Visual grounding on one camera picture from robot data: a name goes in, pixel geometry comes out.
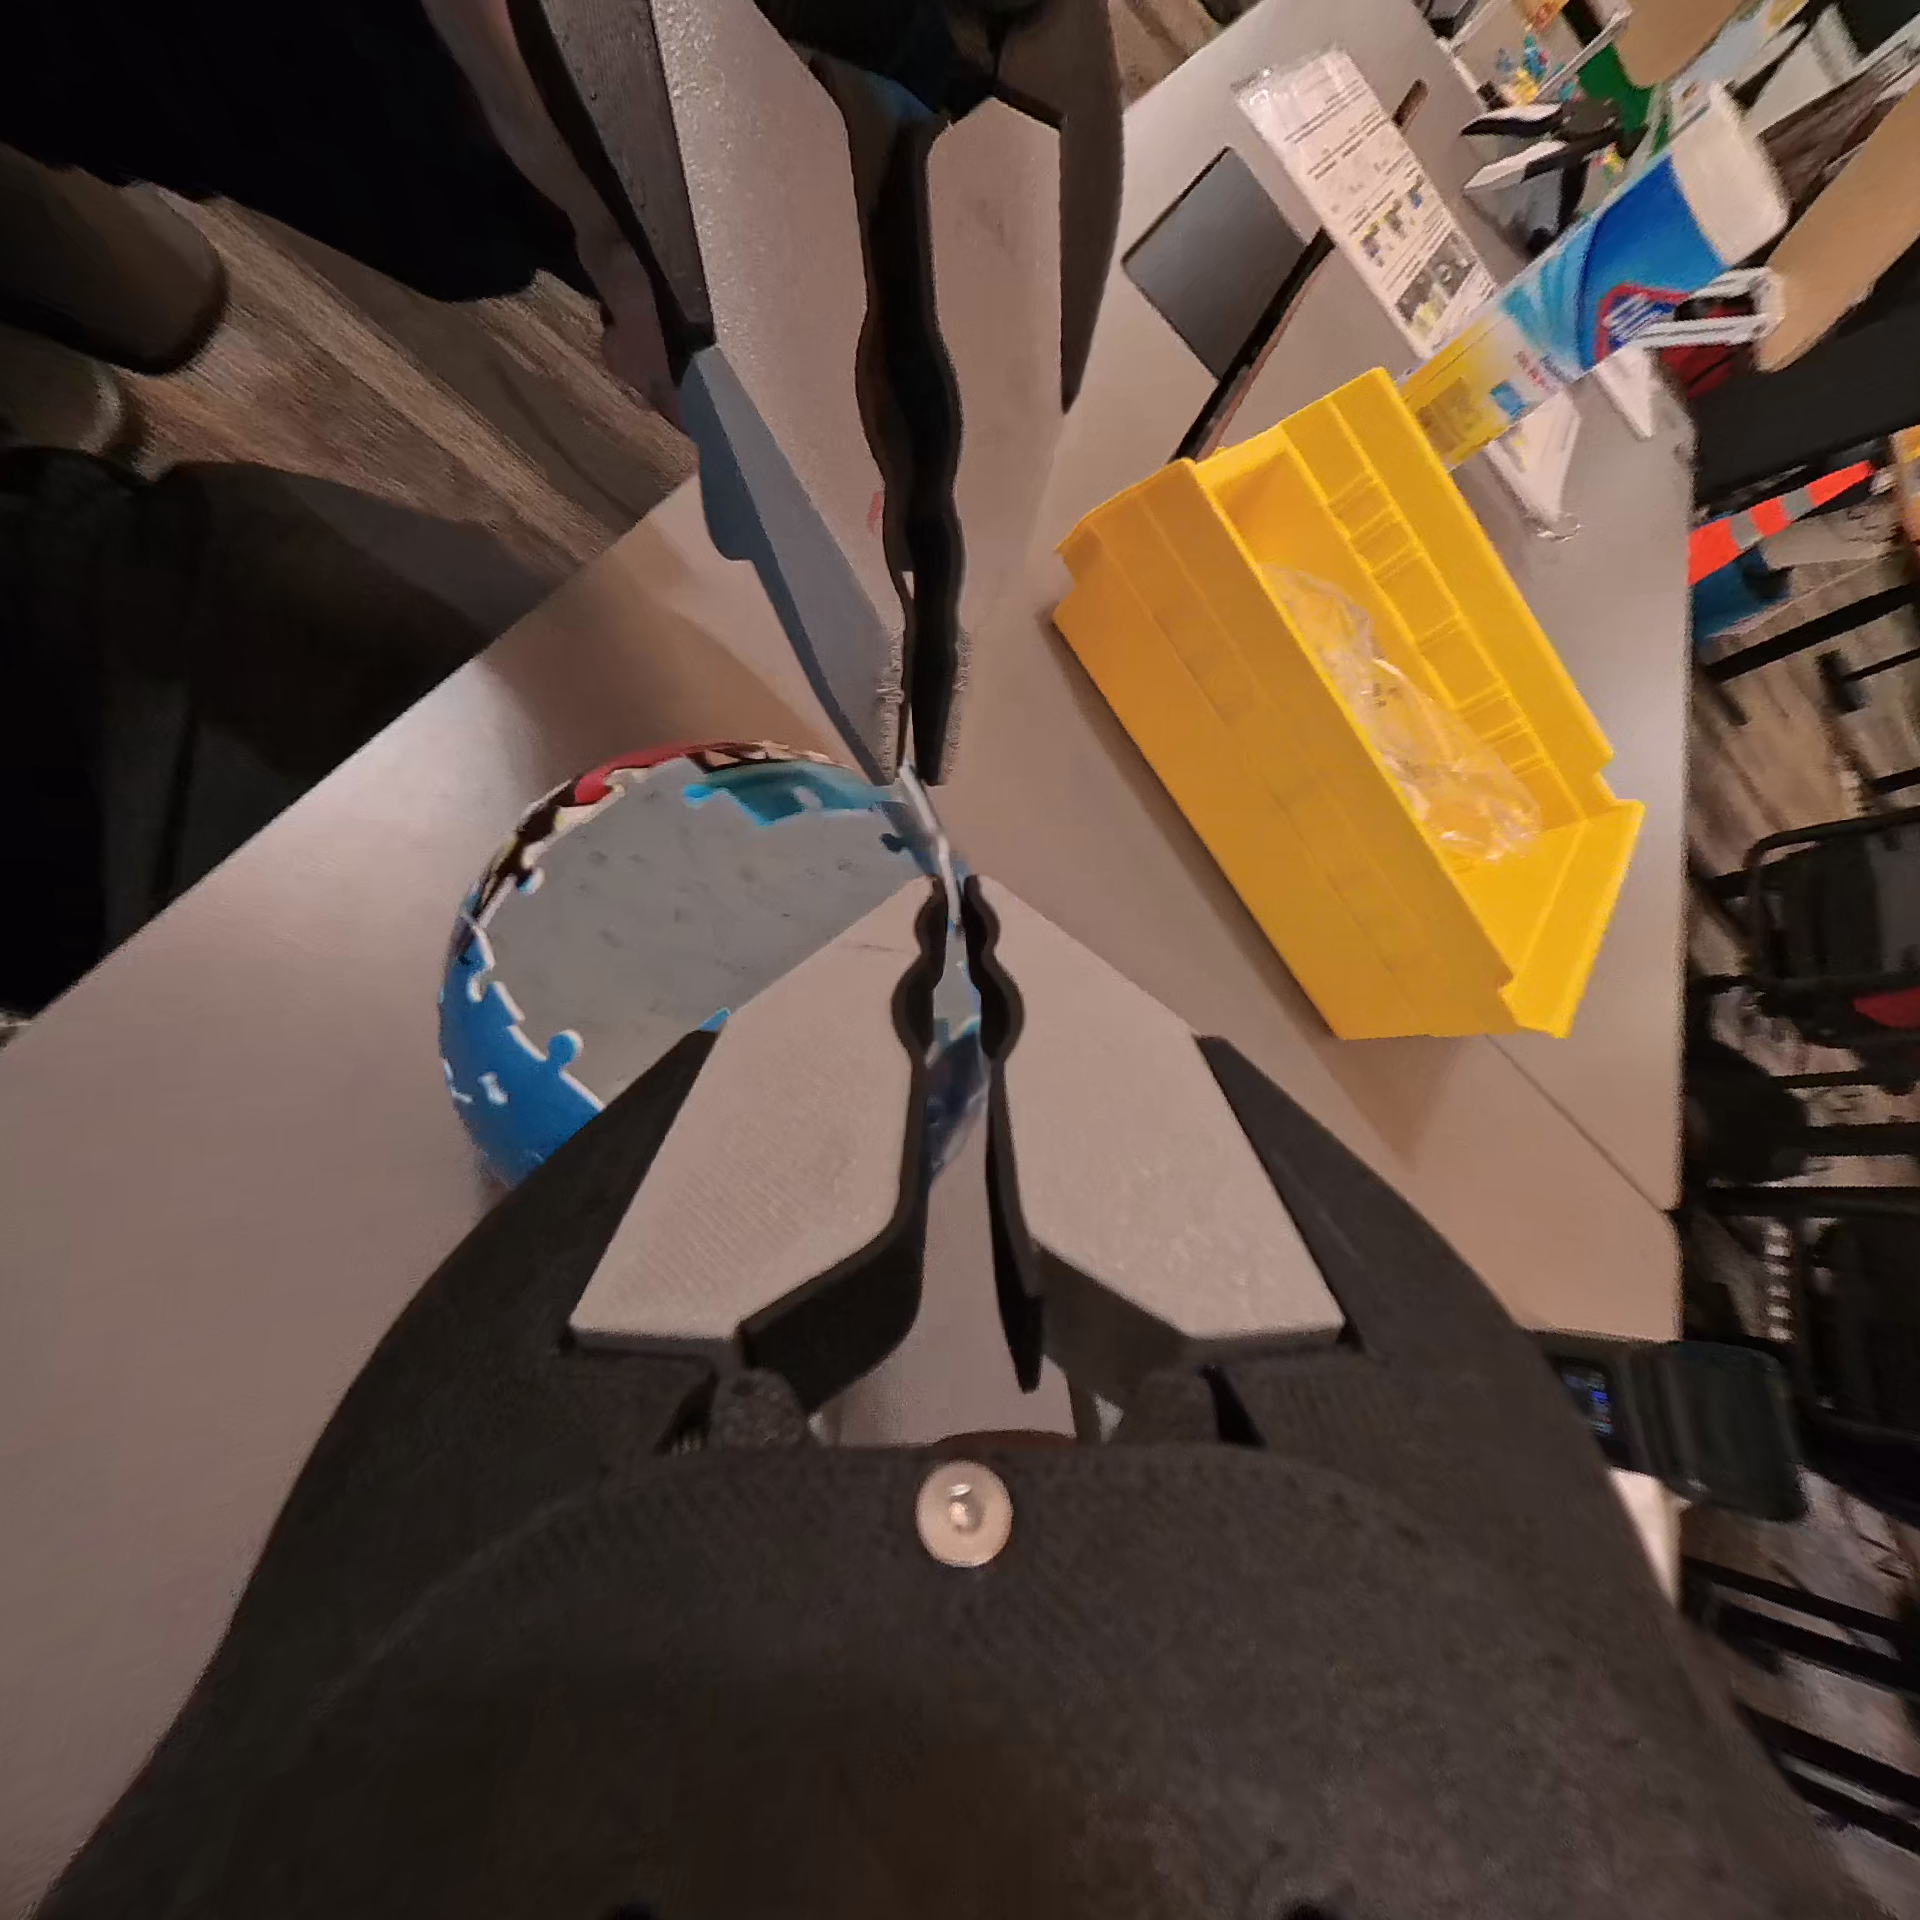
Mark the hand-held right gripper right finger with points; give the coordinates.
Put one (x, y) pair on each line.
(1171, 1200)

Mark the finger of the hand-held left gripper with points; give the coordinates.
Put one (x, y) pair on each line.
(765, 224)
(997, 301)

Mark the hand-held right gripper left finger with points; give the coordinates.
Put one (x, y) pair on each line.
(750, 1186)

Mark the blue puzzle ball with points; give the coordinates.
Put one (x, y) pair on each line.
(662, 916)

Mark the black tablet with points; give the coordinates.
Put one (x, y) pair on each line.
(1223, 248)

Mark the laminated instruction sheet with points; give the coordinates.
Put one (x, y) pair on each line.
(1359, 165)

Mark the yellow plastic bin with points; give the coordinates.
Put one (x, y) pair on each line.
(1201, 661)

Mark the clear plastic bag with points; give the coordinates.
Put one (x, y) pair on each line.
(1410, 720)

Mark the white paper sheet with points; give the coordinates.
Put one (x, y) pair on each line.
(1529, 452)

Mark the black smartwatch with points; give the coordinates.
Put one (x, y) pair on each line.
(1695, 1426)

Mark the disinfecting wipes canister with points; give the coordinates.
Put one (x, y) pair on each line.
(1605, 278)

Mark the colourful toy box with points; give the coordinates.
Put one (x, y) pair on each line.
(1611, 77)

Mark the black mesh chair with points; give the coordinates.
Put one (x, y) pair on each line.
(1815, 1349)
(1829, 932)

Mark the black office chair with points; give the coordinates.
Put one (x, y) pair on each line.
(225, 675)

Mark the white plastic clip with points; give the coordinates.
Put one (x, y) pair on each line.
(1725, 308)

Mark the tan chair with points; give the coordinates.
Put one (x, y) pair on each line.
(1851, 240)
(1695, 38)

